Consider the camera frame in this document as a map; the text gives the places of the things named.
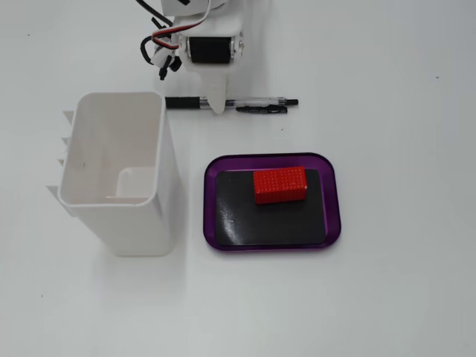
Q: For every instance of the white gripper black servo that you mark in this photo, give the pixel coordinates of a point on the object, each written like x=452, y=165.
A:
x=209, y=51

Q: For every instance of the white plastic pen holder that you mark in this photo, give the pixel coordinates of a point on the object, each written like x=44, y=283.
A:
x=111, y=148

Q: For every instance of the black clear ballpoint pen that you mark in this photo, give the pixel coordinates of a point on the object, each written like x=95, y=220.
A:
x=182, y=102

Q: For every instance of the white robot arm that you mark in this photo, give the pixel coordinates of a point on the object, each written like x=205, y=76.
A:
x=201, y=9

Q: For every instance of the purple metal tray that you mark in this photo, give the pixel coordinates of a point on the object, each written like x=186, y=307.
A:
x=332, y=208

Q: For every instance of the red studded block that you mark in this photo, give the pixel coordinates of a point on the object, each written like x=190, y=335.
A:
x=279, y=184

